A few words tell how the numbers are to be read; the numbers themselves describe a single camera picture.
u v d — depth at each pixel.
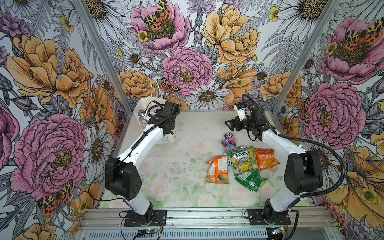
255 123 0.71
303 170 0.47
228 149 0.92
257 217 0.74
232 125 0.82
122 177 0.44
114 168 0.42
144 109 0.69
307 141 0.50
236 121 0.80
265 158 0.92
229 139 0.98
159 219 0.73
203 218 0.76
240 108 0.79
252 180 0.83
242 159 0.87
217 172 0.85
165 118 0.60
